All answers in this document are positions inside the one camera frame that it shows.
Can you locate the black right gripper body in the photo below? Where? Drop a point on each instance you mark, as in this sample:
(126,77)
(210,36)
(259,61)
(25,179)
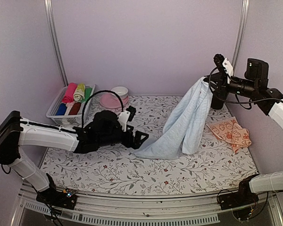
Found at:
(224,92)

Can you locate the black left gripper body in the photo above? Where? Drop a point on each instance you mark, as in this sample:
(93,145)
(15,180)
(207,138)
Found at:
(109,140)

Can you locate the light blue towel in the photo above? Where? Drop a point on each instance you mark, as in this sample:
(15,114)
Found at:
(182,132)

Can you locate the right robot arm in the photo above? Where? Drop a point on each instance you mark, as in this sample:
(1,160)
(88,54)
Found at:
(254,86)

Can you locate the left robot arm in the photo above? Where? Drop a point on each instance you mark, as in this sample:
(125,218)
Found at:
(16,131)

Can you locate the dark brown cylinder cup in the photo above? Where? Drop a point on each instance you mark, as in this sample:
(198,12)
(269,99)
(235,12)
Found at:
(216,103)

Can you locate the pink plate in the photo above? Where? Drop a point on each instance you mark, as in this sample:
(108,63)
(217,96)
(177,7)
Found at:
(110,101)

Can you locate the white plastic basket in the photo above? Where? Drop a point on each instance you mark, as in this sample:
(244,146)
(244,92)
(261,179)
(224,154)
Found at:
(68,119)

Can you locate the brown rolled towel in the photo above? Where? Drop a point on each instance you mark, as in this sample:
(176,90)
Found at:
(75,108)

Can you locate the white bowl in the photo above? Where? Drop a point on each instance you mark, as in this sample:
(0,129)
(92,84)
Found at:
(121,91)

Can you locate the green rolled towel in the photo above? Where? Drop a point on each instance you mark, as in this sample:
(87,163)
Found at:
(87,94)

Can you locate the yellow-green rolled towel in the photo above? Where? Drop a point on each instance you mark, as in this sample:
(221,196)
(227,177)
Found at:
(79,92)

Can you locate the blue rolled towel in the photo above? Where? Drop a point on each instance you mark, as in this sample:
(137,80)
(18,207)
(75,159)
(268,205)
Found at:
(61,109)

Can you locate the pink rolled towel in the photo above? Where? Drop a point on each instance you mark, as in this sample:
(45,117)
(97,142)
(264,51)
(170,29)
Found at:
(69,93)

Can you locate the orange patterned towel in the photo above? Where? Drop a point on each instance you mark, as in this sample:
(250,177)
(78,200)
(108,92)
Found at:
(232,133)

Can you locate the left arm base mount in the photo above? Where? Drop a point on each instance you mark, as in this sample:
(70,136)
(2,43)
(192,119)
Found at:
(52,197)

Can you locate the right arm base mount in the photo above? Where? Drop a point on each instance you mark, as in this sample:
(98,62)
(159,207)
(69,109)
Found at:
(228,199)

